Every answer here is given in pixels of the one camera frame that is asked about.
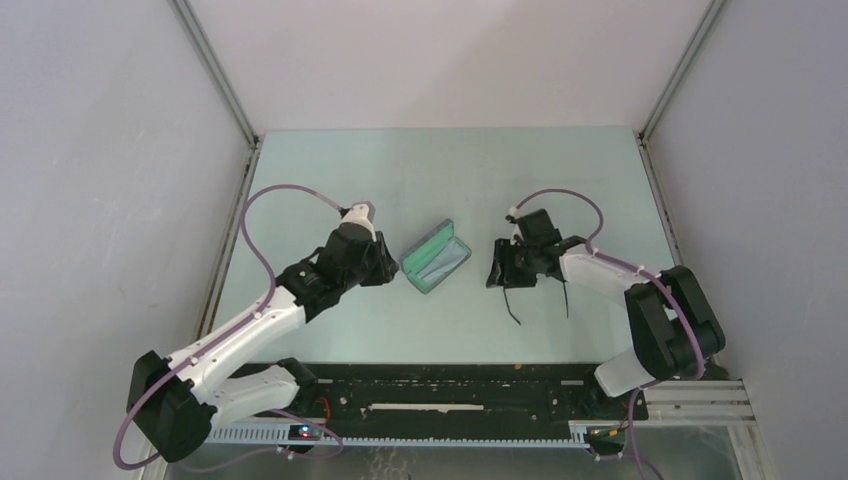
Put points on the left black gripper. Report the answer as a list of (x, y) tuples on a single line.
[(386, 265)]

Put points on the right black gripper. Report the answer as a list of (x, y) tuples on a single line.
[(503, 252)]

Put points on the black thin-frame sunglasses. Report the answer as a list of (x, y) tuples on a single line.
[(519, 299)]

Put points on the grey-blue glasses case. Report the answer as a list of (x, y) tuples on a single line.
[(416, 257)]

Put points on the light blue cleaning cloth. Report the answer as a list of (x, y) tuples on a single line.
[(444, 263)]

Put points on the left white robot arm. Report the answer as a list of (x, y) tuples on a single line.
[(177, 400)]

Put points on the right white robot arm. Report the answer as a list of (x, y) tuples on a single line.
[(673, 328)]

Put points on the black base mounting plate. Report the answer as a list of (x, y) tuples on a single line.
[(477, 401)]

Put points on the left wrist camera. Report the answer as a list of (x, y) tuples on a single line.
[(361, 215)]

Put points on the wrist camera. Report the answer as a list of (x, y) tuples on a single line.
[(361, 215), (513, 215)]

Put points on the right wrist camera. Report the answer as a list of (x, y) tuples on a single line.
[(513, 215)]

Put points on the grey slotted cable duct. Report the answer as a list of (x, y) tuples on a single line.
[(298, 434)]

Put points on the left aluminium frame post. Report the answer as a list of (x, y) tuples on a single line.
[(190, 22)]

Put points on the aluminium frame post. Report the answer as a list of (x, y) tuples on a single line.
[(190, 22), (686, 62)]

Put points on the right aluminium frame post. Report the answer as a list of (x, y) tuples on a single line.
[(686, 62)]

